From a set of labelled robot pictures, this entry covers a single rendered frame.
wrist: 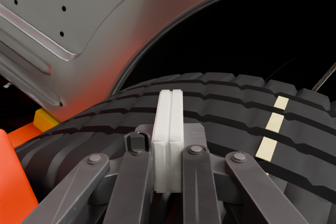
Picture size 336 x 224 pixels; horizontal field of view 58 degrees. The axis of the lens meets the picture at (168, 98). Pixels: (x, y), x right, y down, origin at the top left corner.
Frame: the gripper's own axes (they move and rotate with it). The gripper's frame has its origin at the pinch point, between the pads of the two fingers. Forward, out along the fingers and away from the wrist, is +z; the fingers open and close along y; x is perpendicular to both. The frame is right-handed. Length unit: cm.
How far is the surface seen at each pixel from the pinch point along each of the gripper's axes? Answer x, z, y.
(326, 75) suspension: -12, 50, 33
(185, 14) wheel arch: 3.0, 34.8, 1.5
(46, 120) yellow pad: -23, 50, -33
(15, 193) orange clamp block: -2.9, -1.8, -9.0
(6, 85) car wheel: -27, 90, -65
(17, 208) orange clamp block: -3.6, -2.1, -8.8
